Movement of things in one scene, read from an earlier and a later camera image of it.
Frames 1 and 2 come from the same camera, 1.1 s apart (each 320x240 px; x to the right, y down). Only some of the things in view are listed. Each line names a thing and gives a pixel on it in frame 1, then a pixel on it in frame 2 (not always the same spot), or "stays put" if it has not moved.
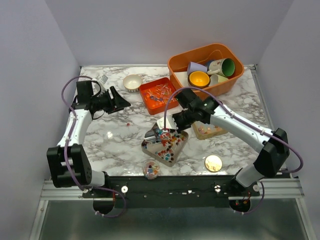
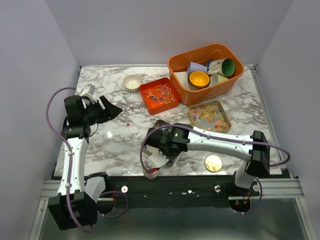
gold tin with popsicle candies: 205,131 -> 209,116
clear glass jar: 151,169 stays put
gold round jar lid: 213,163 stays put
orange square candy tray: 155,94 stays put
